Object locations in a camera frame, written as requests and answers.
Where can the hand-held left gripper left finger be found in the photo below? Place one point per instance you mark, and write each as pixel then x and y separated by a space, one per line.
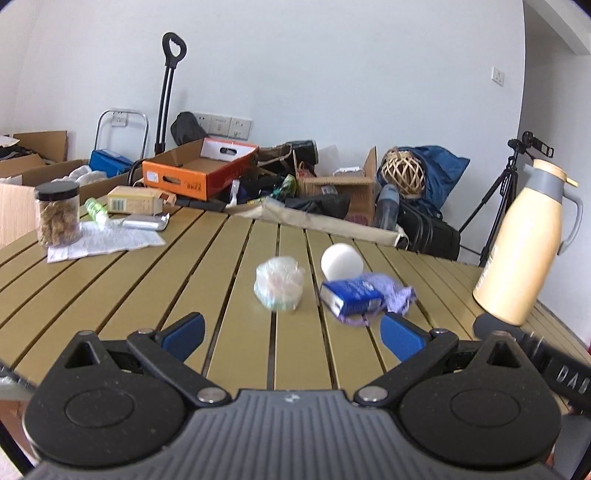
pixel 184 334

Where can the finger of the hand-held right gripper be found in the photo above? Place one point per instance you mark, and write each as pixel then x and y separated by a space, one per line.
pixel 489 323

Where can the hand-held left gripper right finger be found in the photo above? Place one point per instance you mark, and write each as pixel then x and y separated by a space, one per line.
pixel 401 339

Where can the purple mesh cloth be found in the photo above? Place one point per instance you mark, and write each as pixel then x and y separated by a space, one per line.
pixel 397 295

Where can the blue tissue pack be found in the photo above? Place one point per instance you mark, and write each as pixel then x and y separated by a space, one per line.
pixel 351 295

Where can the white foam ball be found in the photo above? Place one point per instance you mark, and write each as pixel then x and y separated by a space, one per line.
pixel 341 261

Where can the clear plastic bag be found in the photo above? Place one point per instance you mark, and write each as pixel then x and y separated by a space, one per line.
pixel 279 286

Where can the olive folding slatted table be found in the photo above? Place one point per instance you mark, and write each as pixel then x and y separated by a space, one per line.
pixel 138 286

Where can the yellow thermos jug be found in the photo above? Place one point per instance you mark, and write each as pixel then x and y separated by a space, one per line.
pixel 512 258

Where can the black suitcase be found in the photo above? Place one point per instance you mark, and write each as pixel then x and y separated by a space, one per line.
pixel 434 235

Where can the silver foil packet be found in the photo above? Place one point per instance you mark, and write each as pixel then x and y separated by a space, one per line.
pixel 145 222

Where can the white paper sheet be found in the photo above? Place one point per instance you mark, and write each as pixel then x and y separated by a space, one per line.
pixel 106 240

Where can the blue water bottle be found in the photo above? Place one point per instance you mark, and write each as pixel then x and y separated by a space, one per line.
pixel 388 207

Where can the beige carton box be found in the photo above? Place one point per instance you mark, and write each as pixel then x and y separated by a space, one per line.
pixel 131 201

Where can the orange cardboard box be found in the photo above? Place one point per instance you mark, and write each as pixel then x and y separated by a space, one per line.
pixel 184 182

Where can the small green bottle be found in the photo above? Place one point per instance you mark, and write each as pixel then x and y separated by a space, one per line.
pixel 94 210

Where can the dark clothes pile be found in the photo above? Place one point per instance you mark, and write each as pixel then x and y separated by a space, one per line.
pixel 318 205

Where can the dark blue cloth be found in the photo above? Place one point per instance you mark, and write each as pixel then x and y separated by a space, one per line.
pixel 443 170

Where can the open brown cardboard box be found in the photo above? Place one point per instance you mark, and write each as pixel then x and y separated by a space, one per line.
pixel 341 187

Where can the black tripod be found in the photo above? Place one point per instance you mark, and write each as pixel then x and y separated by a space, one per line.
pixel 512 159

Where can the wicker ball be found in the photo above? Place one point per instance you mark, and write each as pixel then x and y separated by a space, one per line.
pixel 401 173

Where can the clear jar with snacks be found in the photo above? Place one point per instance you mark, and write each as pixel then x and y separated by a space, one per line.
pixel 57 221

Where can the blue box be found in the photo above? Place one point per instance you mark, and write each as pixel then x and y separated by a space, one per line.
pixel 108 161

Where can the black bag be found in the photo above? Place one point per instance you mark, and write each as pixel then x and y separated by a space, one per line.
pixel 184 129

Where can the flat cardboard box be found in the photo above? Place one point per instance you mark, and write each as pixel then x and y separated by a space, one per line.
pixel 14 217

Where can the cardboard box with white contents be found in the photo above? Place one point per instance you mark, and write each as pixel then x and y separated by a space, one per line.
pixel 41 173

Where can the chrome tube rack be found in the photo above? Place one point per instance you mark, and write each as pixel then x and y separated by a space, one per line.
pixel 122 111

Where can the large open cardboard box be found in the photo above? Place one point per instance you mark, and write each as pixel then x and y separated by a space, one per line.
pixel 46 145

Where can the black camera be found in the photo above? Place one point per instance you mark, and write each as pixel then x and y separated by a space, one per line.
pixel 538 146

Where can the white wall socket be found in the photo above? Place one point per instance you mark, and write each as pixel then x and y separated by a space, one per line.
pixel 119 121
pixel 205 122
pixel 241 128
pixel 220 124

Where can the white wall switch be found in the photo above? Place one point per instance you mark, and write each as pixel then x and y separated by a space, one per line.
pixel 497 76

